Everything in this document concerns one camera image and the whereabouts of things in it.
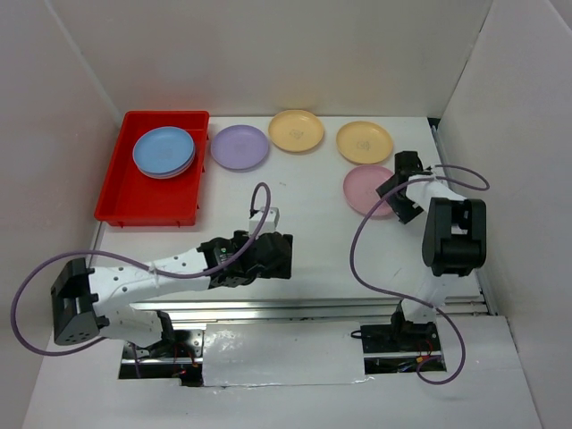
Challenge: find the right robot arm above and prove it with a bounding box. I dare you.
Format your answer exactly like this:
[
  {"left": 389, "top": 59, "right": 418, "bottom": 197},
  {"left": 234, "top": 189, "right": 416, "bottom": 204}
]
[{"left": 376, "top": 151, "right": 486, "bottom": 351}]

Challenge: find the pink plate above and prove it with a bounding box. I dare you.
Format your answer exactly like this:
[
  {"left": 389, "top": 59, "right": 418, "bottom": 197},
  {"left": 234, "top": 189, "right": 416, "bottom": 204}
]
[{"left": 342, "top": 164, "right": 393, "bottom": 215}]

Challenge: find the yellow plate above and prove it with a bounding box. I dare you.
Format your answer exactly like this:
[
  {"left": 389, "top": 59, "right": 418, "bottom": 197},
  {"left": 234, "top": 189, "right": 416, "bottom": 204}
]
[
  {"left": 336, "top": 121, "right": 393, "bottom": 164},
  {"left": 268, "top": 110, "right": 324, "bottom": 154}
]

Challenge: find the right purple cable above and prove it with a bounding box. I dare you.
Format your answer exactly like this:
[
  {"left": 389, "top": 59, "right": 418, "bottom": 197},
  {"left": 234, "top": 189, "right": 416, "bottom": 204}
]
[{"left": 349, "top": 164, "right": 491, "bottom": 386}]

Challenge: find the yellow plate back centre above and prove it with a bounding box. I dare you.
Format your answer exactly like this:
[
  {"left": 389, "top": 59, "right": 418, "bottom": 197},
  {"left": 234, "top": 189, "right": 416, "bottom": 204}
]
[{"left": 268, "top": 110, "right": 324, "bottom": 154}]

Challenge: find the blue plate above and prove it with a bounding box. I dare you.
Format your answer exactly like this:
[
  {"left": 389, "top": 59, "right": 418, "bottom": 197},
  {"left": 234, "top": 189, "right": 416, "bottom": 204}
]
[
  {"left": 132, "top": 126, "right": 197, "bottom": 159},
  {"left": 133, "top": 153, "right": 195, "bottom": 180}
]

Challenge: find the purple plate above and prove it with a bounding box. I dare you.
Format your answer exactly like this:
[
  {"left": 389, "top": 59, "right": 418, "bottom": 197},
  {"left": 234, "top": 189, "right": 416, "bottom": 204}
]
[
  {"left": 139, "top": 172, "right": 186, "bottom": 181},
  {"left": 210, "top": 124, "right": 269, "bottom": 171}
]

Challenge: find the red plastic bin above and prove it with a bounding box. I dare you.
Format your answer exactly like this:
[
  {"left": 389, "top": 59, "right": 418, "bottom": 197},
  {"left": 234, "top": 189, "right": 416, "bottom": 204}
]
[{"left": 94, "top": 110, "right": 209, "bottom": 227}]

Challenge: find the white taped cover panel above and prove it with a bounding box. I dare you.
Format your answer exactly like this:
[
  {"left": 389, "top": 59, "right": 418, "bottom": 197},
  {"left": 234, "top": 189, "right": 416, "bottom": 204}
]
[{"left": 202, "top": 322, "right": 366, "bottom": 387}]

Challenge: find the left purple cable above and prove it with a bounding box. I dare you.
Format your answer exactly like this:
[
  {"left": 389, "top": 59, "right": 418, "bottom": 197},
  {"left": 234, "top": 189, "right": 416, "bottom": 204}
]
[{"left": 9, "top": 181, "right": 273, "bottom": 379}]

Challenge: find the yellow plate back right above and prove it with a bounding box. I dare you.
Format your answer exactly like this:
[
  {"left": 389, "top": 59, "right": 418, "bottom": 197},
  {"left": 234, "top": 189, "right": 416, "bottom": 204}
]
[{"left": 336, "top": 121, "right": 393, "bottom": 164}]

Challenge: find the aluminium rail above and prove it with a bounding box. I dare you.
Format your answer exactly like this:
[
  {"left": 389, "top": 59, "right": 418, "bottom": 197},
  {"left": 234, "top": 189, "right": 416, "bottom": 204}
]
[{"left": 127, "top": 294, "right": 497, "bottom": 325}]

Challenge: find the purple cable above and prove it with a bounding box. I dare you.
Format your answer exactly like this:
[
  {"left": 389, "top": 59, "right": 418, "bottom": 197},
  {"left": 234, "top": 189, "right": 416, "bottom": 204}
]
[
  {"left": 9, "top": 181, "right": 273, "bottom": 379},
  {"left": 349, "top": 164, "right": 491, "bottom": 386}
]

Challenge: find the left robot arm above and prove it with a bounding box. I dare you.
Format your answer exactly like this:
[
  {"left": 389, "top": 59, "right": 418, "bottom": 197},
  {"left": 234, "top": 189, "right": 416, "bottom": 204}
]
[{"left": 51, "top": 231, "right": 293, "bottom": 357}]

